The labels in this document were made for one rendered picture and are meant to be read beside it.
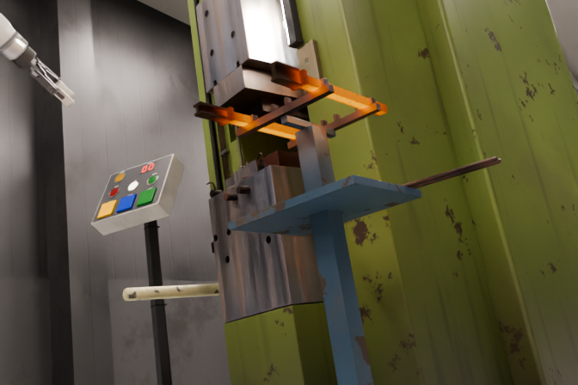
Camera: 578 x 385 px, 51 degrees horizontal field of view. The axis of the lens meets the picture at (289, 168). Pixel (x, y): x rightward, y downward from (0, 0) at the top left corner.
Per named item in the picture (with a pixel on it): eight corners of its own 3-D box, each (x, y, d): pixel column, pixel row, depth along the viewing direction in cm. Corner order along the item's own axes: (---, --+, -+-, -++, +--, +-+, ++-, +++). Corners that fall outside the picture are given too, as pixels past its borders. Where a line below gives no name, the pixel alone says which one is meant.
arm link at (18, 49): (16, 27, 202) (31, 40, 206) (-4, 45, 203) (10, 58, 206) (15, 34, 195) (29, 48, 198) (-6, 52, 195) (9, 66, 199)
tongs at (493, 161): (502, 163, 142) (501, 158, 143) (497, 160, 139) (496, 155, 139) (291, 226, 171) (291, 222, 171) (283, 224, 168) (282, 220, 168)
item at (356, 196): (354, 183, 131) (353, 174, 132) (228, 229, 155) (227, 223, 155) (422, 197, 153) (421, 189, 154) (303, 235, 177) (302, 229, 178)
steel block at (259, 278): (291, 303, 180) (269, 164, 194) (223, 323, 208) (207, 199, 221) (412, 294, 216) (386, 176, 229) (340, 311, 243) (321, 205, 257)
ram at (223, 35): (262, 46, 212) (248, -48, 225) (205, 93, 240) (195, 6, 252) (347, 68, 239) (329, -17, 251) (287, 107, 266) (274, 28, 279)
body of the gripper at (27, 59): (27, 49, 198) (49, 70, 203) (28, 41, 205) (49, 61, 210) (9, 64, 199) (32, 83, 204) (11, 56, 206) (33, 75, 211)
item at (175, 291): (128, 301, 209) (127, 285, 210) (122, 303, 212) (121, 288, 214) (234, 294, 236) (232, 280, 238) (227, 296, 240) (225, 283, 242)
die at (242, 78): (244, 87, 219) (241, 64, 222) (215, 109, 233) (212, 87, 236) (329, 104, 246) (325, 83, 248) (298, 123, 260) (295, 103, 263)
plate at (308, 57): (320, 82, 206) (311, 39, 211) (303, 94, 212) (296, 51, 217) (324, 83, 207) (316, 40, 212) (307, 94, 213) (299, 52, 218)
